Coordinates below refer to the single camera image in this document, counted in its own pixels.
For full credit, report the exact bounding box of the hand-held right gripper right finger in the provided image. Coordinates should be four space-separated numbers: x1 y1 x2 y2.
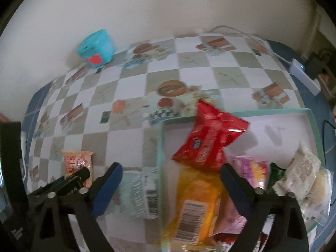
219 163 310 252

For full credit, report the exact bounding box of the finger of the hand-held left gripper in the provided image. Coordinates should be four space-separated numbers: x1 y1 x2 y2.
28 167 91 196

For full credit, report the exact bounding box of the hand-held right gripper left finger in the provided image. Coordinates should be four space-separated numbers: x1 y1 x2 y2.
31 162 123 252

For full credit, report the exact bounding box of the orange snack packet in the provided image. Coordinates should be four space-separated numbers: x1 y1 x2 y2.
62 150 94 188

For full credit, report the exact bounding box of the pink snack packet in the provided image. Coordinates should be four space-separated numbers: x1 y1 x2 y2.
214 155 269 235

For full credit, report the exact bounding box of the yellow cake packet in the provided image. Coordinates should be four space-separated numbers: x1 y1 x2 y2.
160 167 223 247

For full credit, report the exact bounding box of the dark green snack packet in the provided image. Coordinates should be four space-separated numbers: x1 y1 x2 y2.
268 162 286 193

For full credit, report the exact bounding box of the large red snack packet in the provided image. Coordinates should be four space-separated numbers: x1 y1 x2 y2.
172 100 251 172

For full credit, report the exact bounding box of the white snack packet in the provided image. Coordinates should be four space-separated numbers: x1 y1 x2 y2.
272 140 322 202

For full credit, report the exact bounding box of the round white bun packet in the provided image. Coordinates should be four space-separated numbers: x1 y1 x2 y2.
299 168 332 226

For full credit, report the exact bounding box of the teal shallow tray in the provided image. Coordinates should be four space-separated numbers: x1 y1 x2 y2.
157 108 327 252

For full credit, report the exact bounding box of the light green snack packet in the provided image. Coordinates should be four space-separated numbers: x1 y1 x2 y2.
119 170 160 219

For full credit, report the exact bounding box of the white power strip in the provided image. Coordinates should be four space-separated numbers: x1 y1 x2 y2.
287 58 322 96

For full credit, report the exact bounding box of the teal toy box red crab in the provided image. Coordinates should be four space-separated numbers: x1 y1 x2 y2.
77 29 115 69

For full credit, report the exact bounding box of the checkered printed tablecloth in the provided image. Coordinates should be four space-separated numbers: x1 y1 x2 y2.
20 33 336 252

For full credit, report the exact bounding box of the black power adapter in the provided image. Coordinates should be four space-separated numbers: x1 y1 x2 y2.
307 52 328 78

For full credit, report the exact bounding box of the white charger with cable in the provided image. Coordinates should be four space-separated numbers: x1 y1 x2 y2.
20 131 29 183

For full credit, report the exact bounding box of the white cable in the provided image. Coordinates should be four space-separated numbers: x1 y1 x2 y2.
203 26 292 63

